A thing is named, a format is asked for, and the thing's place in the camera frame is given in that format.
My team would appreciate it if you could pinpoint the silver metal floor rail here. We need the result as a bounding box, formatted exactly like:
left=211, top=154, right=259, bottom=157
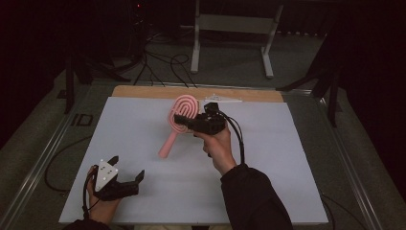
left=314, top=95, right=384, bottom=230
left=0, top=92, right=94, bottom=230

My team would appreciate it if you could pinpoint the white metal stand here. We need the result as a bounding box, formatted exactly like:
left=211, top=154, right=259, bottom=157
left=190, top=0, right=284, bottom=80

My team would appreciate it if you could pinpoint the dark equipment with red light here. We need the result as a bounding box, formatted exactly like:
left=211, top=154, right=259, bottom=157
left=127, top=0, right=148, bottom=60

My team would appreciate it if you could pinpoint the hand-held gripper black cable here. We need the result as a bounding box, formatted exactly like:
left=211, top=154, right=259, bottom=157
left=81, top=165, right=99, bottom=221
left=219, top=109, right=247, bottom=166

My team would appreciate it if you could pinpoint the person's right hand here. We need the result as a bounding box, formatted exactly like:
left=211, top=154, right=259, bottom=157
left=192, top=126, right=238, bottom=176

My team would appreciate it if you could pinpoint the right hand-held gripper black cable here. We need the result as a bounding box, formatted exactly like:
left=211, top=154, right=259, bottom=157
left=219, top=109, right=247, bottom=166

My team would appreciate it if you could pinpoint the person's left hand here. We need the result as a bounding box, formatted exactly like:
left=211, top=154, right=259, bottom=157
left=86, top=166, right=123, bottom=224

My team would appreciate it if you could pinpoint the pink hairbrush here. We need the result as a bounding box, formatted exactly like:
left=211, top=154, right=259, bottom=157
left=158, top=94, right=201, bottom=159

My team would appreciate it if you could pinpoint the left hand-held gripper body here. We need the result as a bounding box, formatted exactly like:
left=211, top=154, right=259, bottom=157
left=94, top=158, right=140, bottom=202

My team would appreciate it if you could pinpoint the black metal stand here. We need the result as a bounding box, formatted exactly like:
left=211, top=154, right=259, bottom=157
left=276, top=32, right=342, bottom=128
left=62, top=54, right=132, bottom=115

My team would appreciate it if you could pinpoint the bundle of black floor cables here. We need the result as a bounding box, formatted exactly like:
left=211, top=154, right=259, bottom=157
left=133, top=30, right=198, bottom=89

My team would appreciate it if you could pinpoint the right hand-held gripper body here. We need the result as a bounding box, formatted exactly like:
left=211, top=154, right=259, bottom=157
left=191, top=93, right=243, bottom=135

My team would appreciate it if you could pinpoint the left hand-held gripper black cable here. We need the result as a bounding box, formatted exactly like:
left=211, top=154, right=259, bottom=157
left=81, top=165, right=99, bottom=221

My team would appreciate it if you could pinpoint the thin black floor cable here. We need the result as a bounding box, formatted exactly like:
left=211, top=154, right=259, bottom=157
left=320, top=193, right=368, bottom=230

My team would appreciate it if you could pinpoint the white table mat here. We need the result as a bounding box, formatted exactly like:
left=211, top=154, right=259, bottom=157
left=58, top=96, right=329, bottom=225

